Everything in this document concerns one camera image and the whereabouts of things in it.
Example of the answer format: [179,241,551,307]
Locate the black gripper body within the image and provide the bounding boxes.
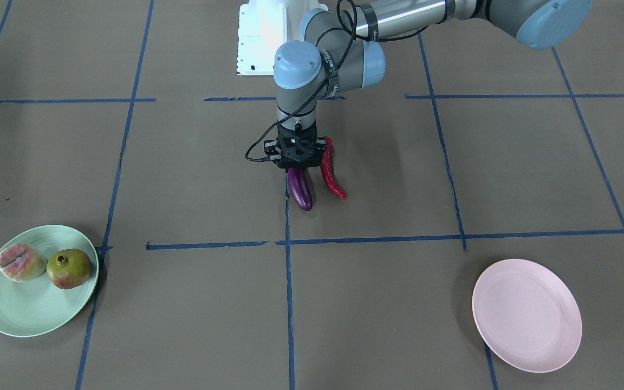
[277,126,328,170]

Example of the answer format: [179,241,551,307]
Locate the red chili pepper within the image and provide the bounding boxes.
[320,136,347,200]

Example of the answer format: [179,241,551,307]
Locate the purple eggplant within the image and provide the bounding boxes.
[287,168,314,211]

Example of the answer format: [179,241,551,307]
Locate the red yellow apple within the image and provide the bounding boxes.
[45,249,93,290]

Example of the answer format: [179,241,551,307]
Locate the sliced peach fruit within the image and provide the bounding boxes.
[0,243,47,282]

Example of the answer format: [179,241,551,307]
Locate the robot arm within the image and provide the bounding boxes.
[262,1,592,170]

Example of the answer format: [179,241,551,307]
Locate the pink plate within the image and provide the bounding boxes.
[471,258,583,373]

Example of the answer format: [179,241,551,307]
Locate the light green plate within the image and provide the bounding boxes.
[0,225,100,337]

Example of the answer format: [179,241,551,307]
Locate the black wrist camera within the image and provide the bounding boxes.
[263,140,282,164]

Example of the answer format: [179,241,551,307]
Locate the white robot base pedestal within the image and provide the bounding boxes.
[236,1,320,76]

